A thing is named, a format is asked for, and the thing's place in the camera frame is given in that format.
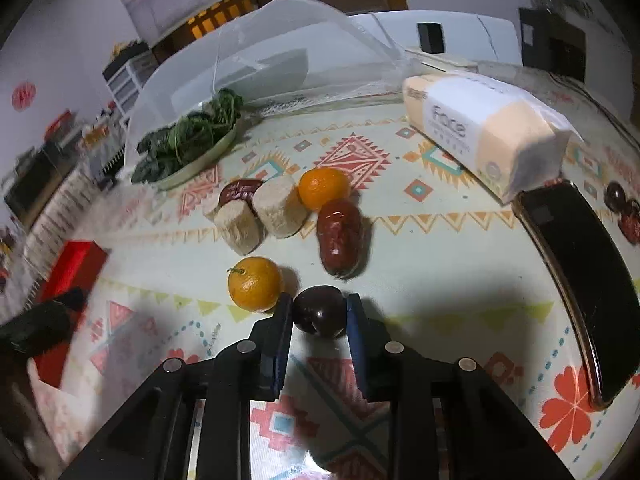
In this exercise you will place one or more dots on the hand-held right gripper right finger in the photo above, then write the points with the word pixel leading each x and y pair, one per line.
pixel 356 330

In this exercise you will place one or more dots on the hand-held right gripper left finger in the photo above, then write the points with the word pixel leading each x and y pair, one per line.
pixel 281 330

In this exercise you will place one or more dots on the dark purple plum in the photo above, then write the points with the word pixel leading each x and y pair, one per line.
pixel 319 311

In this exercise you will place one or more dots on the orange tangerine with stem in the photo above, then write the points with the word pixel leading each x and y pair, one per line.
pixel 254 283

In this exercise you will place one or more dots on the large red jujube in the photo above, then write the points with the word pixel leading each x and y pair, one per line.
pixel 340 237

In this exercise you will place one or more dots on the beige cylindrical cake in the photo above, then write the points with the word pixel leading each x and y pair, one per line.
pixel 239 229
pixel 280 207

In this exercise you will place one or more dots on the patterned tablecloth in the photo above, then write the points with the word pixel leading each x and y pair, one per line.
pixel 450 270

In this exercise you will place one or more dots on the small red jujube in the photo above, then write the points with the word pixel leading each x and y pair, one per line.
pixel 239 191

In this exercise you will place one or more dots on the plate of green vegetables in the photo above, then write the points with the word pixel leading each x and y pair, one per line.
pixel 190 141

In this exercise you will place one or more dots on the red box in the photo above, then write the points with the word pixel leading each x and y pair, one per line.
pixel 65 300

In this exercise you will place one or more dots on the black smartphone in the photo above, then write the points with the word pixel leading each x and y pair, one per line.
pixel 575 280

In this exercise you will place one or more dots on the tissue pack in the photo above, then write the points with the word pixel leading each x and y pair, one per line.
pixel 480 130

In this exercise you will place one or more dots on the dark green object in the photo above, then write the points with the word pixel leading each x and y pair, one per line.
pixel 40 325

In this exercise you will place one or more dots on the mesh food cover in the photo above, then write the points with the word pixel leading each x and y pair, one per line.
pixel 260 60

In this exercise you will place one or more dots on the white drawer cabinet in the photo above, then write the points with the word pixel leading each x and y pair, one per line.
pixel 131 80

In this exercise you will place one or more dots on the black small box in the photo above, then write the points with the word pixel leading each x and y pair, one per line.
pixel 430 37

